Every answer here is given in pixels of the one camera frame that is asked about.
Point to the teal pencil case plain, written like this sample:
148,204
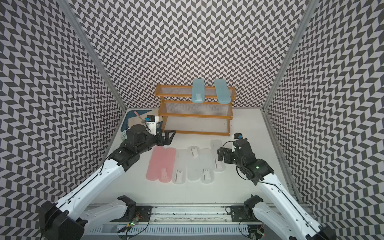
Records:
222,91

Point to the pink handled spoon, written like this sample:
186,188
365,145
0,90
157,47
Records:
136,113

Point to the orange three-tier wire shelf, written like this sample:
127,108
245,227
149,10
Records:
176,103

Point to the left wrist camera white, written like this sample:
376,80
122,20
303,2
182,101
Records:
151,123

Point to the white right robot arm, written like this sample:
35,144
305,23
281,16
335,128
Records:
292,222

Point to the pink pencil case labelled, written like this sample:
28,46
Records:
168,157

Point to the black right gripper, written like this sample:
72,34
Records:
228,152

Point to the aluminium corner post left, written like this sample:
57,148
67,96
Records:
70,16

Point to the pink pencil case left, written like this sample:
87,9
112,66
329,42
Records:
155,164

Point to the white pencil case labelled left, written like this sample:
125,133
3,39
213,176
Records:
180,167

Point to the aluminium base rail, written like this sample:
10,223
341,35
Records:
189,222

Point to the white pencil case labelled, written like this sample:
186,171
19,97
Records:
206,166
180,167

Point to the dark blue tray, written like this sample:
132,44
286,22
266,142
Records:
131,114

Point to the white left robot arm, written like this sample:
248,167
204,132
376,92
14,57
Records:
67,218

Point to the white pencil case upper label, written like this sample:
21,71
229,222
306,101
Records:
193,163

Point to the frosted white pencil case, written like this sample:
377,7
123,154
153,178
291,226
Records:
219,166

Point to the beige cloth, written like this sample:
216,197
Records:
136,121

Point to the aluminium corner post right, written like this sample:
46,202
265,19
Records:
311,7

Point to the aluminium corner post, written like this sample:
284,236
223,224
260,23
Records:
311,7
70,16

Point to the white pencil case labelled middle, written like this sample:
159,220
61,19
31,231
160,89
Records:
206,166

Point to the teal pencil case labelled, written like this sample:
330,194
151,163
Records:
198,91

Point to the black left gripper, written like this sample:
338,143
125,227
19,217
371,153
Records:
163,142

